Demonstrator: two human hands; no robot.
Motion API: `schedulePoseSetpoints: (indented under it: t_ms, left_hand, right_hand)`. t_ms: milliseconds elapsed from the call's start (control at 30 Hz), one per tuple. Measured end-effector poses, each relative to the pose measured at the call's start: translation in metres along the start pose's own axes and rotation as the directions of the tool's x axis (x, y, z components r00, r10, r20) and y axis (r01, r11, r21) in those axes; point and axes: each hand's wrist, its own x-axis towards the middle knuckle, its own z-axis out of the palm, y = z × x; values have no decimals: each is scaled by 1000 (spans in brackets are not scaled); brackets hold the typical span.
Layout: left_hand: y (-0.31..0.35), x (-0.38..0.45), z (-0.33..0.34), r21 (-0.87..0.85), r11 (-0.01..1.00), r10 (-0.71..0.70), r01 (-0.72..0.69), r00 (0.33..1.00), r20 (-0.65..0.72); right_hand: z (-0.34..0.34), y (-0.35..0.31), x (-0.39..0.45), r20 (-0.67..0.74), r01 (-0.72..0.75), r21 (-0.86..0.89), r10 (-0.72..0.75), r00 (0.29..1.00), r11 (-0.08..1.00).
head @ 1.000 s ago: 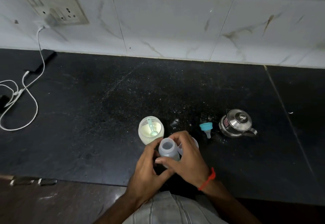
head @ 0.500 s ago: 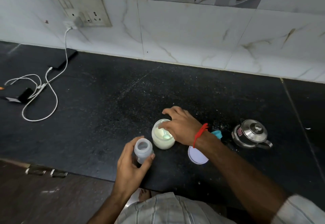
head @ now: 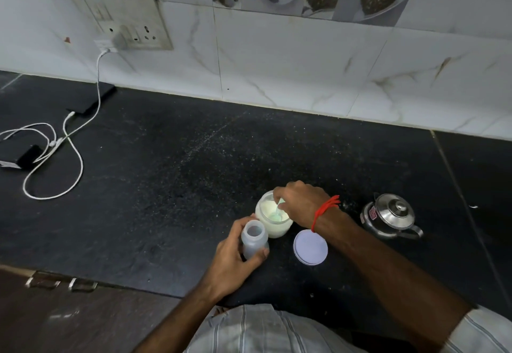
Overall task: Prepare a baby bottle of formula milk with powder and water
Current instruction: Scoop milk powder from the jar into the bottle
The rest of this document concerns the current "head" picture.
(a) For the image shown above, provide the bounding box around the person's left hand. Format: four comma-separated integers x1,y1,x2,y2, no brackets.
202,213,270,300

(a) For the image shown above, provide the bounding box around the person's right hand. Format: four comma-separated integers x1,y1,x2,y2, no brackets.
273,180,341,231

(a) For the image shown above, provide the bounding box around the small green measuring scoop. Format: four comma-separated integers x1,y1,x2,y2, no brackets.
266,198,287,221

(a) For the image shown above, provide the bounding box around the clear plastic baby bottle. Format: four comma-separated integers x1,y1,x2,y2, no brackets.
241,219,270,261

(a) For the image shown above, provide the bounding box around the glass milk powder jar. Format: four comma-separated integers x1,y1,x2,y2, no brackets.
254,190,295,239

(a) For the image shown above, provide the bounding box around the lilac jar lid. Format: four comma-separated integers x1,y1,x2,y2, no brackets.
292,229,329,267

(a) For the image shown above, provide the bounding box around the small steel pot with lid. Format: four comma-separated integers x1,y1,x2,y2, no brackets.
359,192,424,242

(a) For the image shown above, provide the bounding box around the person's right forearm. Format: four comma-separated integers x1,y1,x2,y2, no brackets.
314,208,477,353

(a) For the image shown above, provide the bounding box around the person's left forearm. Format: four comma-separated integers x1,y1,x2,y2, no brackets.
134,280,237,353

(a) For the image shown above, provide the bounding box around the grey striped shirt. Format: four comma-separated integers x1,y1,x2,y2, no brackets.
196,303,512,353

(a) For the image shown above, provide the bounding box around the dark wooden cabinet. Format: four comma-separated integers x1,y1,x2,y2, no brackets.
0,264,185,353

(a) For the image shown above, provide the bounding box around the black phone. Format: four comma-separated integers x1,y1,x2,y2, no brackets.
66,81,117,117

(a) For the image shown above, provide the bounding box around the black power adapter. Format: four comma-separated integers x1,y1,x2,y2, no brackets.
0,145,44,170

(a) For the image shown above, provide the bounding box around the white charger plug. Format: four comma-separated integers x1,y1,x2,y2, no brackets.
94,33,129,53

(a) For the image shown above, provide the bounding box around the red thread bracelet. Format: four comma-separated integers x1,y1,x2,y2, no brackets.
311,195,341,234

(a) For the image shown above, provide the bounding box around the metal cabinet handle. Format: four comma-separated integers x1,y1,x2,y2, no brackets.
25,276,61,290
68,278,99,293

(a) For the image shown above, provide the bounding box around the white charging cable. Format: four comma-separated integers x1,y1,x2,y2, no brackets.
22,111,85,200
0,49,111,164

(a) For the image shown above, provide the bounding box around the grey wall socket plate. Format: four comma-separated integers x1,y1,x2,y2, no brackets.
68,0,174,52

